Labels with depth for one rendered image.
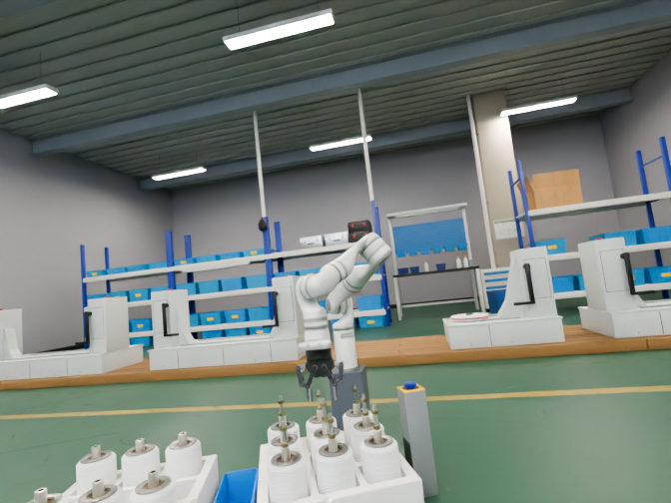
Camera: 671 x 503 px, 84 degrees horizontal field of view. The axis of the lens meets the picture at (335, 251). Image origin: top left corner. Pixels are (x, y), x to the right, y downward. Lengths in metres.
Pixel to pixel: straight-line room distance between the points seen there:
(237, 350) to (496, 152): 5.92
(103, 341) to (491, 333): 3.56
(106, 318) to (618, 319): 4.41
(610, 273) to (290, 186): 8.23
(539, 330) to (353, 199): 7.23
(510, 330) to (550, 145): 7.67
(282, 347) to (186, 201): 8.74
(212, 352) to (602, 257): 3.25
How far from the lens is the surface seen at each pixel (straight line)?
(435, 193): 9.67
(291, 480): 1.02
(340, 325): 1.61
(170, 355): 3.84
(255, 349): 3.41
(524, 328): 3.19
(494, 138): 7.78
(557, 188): 6.23
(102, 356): 4.32
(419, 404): 1.26
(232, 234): 10.71
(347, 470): 1.04
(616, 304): 3.45
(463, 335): 3.12
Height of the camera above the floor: 0.65
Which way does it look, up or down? 6 degrees up
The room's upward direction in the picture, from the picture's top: 6 degrees counter-clockwise
